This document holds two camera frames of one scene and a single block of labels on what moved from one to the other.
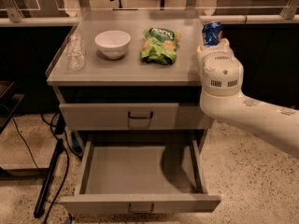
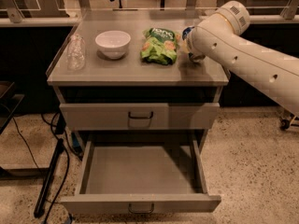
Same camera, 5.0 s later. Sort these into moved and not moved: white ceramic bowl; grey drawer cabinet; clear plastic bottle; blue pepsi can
Moved: blue pepsi can
Not moved: white ceramic bowl; clear plastic bottle; grey drawer cabinet
